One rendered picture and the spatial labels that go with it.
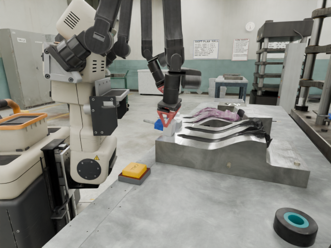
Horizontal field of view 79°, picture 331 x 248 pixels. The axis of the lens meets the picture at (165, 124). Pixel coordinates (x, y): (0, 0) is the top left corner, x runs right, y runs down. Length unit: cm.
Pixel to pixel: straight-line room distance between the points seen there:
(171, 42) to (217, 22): 742
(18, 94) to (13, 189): 560
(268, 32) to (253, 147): 472
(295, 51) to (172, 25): 450
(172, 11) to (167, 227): 60
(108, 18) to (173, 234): 60
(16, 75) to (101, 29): 576
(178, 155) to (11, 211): 64
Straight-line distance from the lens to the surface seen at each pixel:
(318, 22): 200
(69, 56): 70
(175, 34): 69
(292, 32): 541
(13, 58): 636
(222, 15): 813
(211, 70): 799
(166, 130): 79
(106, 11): 69
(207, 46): 801
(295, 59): 509
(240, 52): 796
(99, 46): 67
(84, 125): 93
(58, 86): 92
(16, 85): 645
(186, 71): 72
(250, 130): 78
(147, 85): 771
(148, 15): 112
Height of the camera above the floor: 116
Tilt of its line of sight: 17 degrees down
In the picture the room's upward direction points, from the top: straight up
